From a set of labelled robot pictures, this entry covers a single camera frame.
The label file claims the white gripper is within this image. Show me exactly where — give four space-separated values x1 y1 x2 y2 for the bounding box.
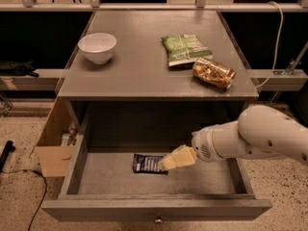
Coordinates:
158 124 224 170

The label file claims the dark blue rxbar wrapper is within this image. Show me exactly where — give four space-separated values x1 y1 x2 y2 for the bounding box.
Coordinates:
132 154 167 174

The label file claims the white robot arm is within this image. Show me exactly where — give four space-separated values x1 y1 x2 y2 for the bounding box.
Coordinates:
158 105 308 170

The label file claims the metal drawer knob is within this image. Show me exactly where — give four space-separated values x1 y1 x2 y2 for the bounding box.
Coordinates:
154 215 164 224

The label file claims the open grey top drawer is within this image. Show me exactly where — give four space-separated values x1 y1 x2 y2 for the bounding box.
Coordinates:
40 103 273 223

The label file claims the brown crushed drink can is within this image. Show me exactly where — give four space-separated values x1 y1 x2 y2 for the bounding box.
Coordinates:
192 57 236 90

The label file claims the green chip bag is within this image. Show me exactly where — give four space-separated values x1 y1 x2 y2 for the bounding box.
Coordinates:
162 35 213 67

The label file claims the cardboard box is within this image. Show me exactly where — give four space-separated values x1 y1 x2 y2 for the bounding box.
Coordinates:
35 99 77 177

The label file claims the white ceramic bowl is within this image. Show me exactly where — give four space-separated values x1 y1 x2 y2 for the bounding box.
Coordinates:
78 33 116 64

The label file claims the black pole on floor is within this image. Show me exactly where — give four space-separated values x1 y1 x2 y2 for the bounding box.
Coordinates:
0 141 15 171

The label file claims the black object on ledge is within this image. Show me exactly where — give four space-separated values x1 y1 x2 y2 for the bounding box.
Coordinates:
0 61 39 78

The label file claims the black floor cable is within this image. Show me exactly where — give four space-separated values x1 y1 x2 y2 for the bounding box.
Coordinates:
0 168 48 231

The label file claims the metal railing frame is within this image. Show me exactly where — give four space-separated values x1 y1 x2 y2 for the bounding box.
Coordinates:
0 0 307 12

